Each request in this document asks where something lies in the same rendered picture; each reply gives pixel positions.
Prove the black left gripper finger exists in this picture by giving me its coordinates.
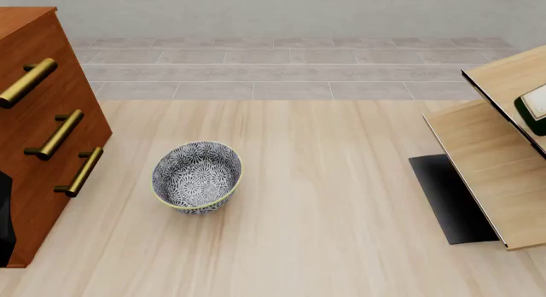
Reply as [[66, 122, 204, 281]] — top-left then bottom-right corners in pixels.
[[0, 171, 18, 268]]

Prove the pale wood wine rack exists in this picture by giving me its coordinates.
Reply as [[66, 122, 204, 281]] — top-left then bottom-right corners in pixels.
[[408, 44, 546, 252]]

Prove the dark green wine bottle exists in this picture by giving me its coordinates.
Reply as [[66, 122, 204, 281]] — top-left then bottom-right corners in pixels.
[[514, 84, 546, 137]]

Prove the red-brown wooden cabinet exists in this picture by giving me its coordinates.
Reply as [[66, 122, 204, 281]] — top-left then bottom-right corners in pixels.
[[0, 6, 113, 268]]

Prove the blue-white patterned bowl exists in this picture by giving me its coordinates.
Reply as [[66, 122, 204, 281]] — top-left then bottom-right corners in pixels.
[[151, 140, 243, 215]]

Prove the long brass drawer handle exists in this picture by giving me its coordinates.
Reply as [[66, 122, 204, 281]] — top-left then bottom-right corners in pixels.
[[23, 109, 84, 161], [0, 57, 59, 110], [53, 146, 105, 198]]

